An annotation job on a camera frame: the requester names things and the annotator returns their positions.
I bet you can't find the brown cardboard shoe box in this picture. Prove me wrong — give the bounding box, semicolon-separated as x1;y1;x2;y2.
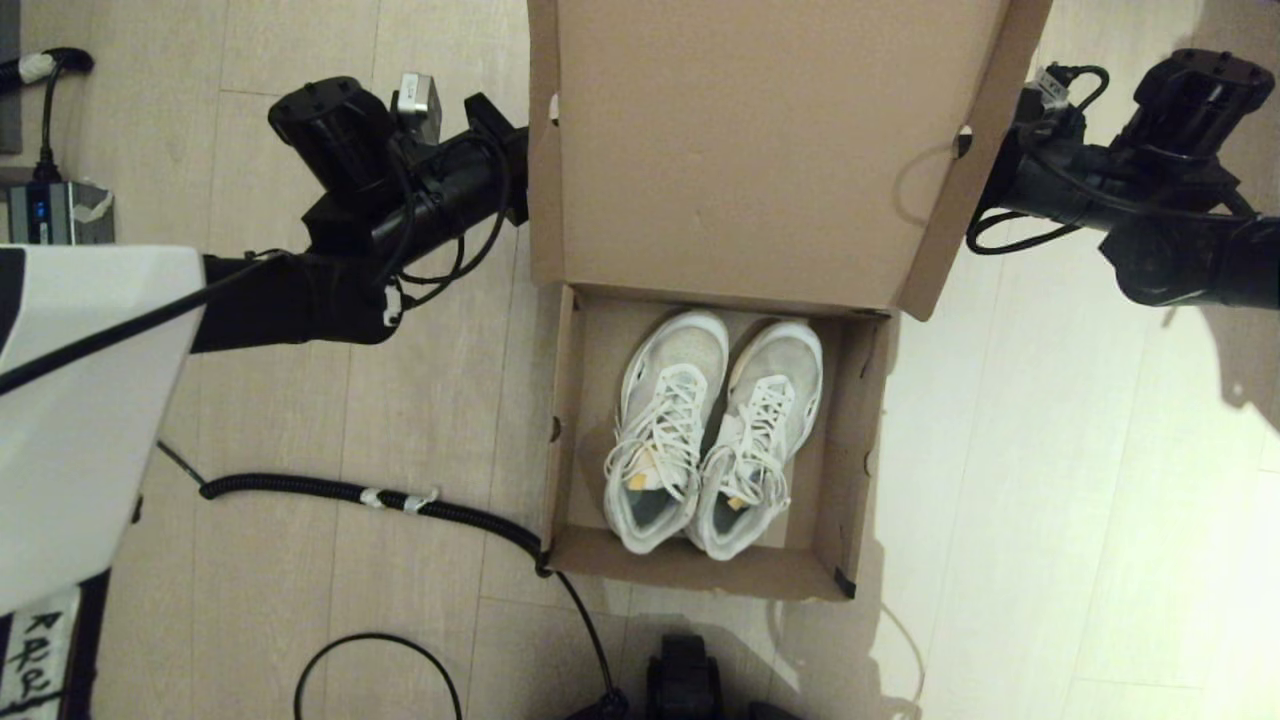
526;0;1055;603

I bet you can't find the white lace-up sneaker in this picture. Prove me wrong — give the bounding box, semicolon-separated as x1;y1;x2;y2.
603;309;730;556
686;319;825;562

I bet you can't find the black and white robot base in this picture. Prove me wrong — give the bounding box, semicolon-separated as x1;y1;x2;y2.
565;633;801;720

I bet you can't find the grey power supply box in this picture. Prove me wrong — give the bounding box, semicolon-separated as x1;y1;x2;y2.
7;181;116;246

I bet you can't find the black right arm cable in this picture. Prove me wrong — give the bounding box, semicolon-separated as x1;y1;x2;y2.
966;64;1261;257

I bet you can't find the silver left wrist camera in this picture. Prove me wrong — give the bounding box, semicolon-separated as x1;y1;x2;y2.
392;72;442;147

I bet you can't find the black coiled cable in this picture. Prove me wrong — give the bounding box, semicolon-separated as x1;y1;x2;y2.
158;442;627;717

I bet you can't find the black power plug cable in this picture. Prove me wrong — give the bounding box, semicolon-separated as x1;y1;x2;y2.
0;48;97;187

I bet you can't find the thin black cable loop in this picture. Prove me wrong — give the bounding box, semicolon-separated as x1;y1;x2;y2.
295;632;464;720

